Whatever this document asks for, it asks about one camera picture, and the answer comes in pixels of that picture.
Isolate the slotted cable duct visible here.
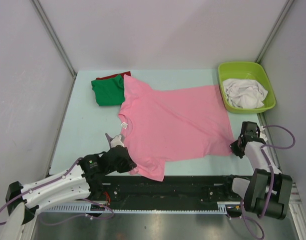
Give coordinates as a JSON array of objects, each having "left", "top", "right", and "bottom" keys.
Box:
[{"left": 44, "top": 201, "right": 240, "bottom": 215}]

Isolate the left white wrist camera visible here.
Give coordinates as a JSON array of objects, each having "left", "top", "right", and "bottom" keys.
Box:
[{"left": 110, "top": 134, "right": 125, "bottom": 148}]

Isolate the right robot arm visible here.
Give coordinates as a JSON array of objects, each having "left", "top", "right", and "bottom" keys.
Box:
[{"left": 223, "top": 121, "right": 296, "bottom": 220}]

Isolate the aluminium frame post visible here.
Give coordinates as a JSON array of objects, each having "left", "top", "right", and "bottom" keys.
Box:
[
  {"left": 255, "top": 0, "right": 297, "bottom": 67},
  {"left": 30, "top": 0, "right": 77, "bottom": 78}
]

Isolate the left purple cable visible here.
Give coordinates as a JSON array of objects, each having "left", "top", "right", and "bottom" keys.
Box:
[{"left": 0, "top": 132, "right": 115, "bottom": 226}]

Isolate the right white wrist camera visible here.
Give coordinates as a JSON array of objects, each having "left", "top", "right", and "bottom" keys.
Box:
[{"left": 259, "top": 126, "right": 268, "bottom": 142}]

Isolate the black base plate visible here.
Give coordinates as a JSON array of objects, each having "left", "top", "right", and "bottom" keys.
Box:
[{"left": 97, "top": 175, "right": 241, "bottom": 206}]

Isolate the right aluminium frame post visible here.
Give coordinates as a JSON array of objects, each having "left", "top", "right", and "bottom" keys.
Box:
[{"left": 255, "top": 0, "right": 297, "bottom": 67}]

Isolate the folded green t shirt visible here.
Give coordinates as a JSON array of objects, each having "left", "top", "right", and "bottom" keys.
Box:
[{"left": 91, "top": 75, "right": 125, "bottom": 107}]

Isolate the folded red t shirt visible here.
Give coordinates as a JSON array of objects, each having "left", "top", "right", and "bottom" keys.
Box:
[{"left": 96, "top": 71, "right": 131, "bottom": 80}]

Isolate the left aluminium frame post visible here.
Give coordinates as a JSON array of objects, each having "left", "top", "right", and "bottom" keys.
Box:
[{"left": 30, "top": 0, "right": 77, "bottom": 78}]

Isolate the white t shirt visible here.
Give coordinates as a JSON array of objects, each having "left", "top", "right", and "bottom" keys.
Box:
[{"left": 222, "top": 78, "right": 268, "bottom": 109}]

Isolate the green plastic basin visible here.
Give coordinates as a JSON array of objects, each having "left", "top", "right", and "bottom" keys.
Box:
[{"left": 218, "top": 61, "right": 276, "bottom": 114}]

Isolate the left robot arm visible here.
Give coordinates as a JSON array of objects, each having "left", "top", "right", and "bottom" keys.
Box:
[{"left": 5, "top": 145, "right": 137, "bottom": 224}]

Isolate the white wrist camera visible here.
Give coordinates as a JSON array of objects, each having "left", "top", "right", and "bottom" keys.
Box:
[
  {"left": 110, "top": 134, "right": 125, "bottom": 148},
  {"left": 259, "top": 126, "right": 268, "bottom": 142}
]

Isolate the pink t shirt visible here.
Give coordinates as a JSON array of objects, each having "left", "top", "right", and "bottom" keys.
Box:
[{"left": 118, "top": 76, "right": 234, "bottom": 182}]

